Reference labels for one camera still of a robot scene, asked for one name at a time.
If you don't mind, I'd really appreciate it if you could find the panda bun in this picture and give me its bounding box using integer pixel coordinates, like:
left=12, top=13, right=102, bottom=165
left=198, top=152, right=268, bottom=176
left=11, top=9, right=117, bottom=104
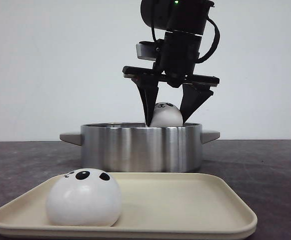
left=45, top=168, right=122, bottom=226
left=149, top=102, right=183, bottom=128

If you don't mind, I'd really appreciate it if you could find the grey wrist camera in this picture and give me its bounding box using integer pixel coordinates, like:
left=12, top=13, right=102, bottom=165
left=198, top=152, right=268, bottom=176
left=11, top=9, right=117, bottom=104
left=136, top=39, right=164, bottom=62

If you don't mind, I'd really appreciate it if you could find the beige rectangular tray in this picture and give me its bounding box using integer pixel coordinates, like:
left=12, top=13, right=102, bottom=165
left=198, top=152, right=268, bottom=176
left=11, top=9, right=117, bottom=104
left=0, top=172, right=258, bottom=240

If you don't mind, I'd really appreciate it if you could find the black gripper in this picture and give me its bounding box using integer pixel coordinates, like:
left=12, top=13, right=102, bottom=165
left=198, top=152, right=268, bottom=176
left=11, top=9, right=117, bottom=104
left=122, top=32, right=220, bottom=126

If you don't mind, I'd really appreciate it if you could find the stainless steel steamer pot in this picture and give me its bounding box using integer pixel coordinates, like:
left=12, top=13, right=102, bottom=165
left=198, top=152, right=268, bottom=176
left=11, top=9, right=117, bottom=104
left=59, top=122, right=220, bottom=173

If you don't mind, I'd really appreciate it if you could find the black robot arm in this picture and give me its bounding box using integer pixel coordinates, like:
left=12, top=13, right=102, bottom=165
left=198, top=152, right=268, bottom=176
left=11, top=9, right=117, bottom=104
left=122, top=0, right=220, bottom=125

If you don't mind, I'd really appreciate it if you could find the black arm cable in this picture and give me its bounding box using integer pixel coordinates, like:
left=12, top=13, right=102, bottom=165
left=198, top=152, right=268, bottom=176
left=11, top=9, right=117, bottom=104
left=150, top=14, right=221, bottom=65

